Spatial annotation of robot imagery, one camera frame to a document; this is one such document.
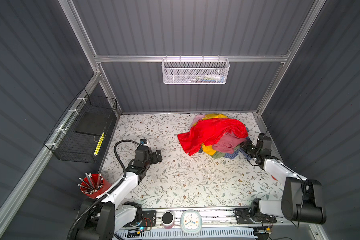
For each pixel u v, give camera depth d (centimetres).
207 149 96
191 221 71
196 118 116
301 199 89
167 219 69
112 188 49
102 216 41
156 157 80
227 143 88
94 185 74
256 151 69
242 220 74
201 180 87
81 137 72
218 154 94
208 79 92
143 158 66
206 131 93
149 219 72
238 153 96
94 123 76
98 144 69
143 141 77
